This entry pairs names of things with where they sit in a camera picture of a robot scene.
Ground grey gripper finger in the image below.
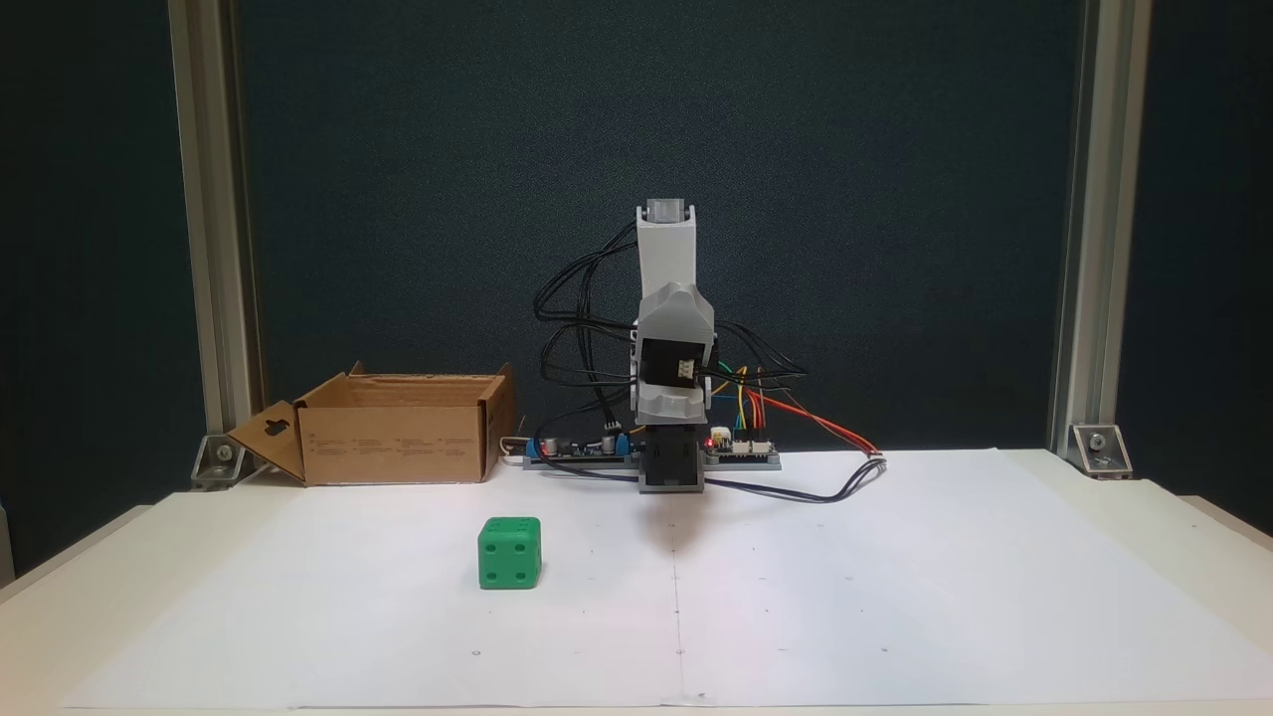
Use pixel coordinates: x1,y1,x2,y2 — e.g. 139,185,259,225
636,385,709,431

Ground green dice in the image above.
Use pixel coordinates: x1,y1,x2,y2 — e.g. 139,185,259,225
477,516,543,591

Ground motor controller circuit board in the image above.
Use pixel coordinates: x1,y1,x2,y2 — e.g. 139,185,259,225
704,426,779,458

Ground grey board mounting plate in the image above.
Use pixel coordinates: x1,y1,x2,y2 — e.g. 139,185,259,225
522,452,783,472

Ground blue power converter board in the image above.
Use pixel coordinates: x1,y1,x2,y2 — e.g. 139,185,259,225
524,426,639,464

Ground brown cardboard box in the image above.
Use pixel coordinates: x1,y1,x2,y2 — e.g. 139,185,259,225
227,362,517,487

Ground yellow jumper wire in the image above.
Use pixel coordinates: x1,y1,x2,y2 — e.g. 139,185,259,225
712,368,749,435

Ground short black motor cable loop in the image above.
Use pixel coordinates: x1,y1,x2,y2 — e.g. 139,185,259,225
711,318,809,385

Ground long black motor cable loop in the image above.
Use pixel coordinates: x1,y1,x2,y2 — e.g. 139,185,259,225
532,221,643,439

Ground red and orange wire pair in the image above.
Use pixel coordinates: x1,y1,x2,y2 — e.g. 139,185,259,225
741,370,882,458

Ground black cable with white connector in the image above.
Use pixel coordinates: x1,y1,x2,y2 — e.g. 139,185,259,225
542,452,888,504

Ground metal corner bracket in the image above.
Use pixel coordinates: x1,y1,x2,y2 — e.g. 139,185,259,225
191,432,250,492
1069,423,1135,481

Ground aluminium profile post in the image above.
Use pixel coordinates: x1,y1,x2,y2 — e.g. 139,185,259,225
167,0,268,439
1047,0,1155,458

